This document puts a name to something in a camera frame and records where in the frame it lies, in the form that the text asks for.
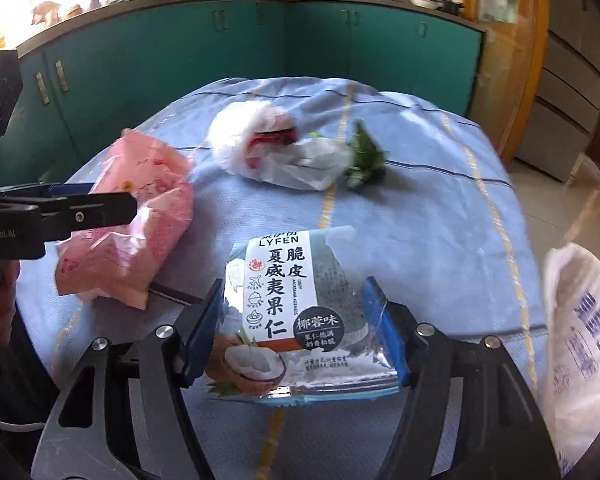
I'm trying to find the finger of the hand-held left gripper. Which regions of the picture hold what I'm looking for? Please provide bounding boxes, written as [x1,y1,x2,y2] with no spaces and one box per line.
[0,182,131,200]
[40,192,139,241]

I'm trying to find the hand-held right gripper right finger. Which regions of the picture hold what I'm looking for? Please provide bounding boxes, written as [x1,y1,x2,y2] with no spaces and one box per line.
[361,276,563,480]

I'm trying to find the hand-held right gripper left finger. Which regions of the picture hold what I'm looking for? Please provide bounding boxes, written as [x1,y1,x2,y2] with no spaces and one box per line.
[30,279,226,480]

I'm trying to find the pink plastic bag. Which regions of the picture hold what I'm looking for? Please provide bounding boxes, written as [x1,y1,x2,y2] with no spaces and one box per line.
[54,129,196,311]

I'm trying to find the Lyfen macadamia snack packet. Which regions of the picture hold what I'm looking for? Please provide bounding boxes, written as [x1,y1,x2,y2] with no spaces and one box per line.
[205,225,401,403]

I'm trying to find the white printed bin bag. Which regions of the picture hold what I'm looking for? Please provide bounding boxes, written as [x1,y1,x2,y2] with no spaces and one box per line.
[542,242,600,471]

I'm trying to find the blue checked tablecloth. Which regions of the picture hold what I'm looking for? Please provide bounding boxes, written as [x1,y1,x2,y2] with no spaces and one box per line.
[17,77,551,480]

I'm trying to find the translucent white plastic bag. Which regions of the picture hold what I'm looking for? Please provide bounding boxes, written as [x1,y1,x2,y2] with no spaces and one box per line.
[207,101,348,192]

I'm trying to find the green vegetable leaves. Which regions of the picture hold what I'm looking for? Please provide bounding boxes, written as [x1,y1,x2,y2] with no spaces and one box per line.
[310,120,387,191]

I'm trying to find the teal lower cabinets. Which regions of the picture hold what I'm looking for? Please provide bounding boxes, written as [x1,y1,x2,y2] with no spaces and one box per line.
[0,0,485,186]

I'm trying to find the grey refrigerator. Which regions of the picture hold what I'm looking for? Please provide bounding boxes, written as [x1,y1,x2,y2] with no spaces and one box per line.
[517,0,600,183]

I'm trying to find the dark kitchen countertop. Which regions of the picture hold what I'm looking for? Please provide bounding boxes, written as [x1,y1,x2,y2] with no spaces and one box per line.
[15,0,488,58]

